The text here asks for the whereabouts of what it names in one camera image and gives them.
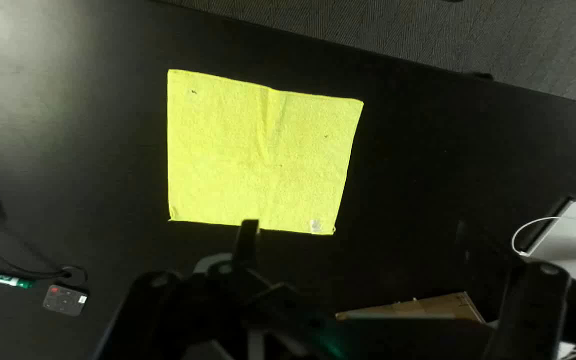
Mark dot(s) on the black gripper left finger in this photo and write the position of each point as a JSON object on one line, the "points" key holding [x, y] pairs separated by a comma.
{"points": [[249, 243]]}

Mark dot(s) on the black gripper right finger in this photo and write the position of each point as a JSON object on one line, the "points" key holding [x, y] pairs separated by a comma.
{"points": [[530, 313]]}

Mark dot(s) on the yellow cloth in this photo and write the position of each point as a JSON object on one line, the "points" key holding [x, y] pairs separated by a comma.
{"points": [[260, 153]]}

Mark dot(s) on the cardboard box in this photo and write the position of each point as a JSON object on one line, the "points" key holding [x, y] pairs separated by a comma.
{"points": [[429, 309]]}

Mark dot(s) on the small dark remote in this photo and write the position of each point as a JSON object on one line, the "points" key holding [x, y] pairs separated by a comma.
{"points": [[65, 300]]}

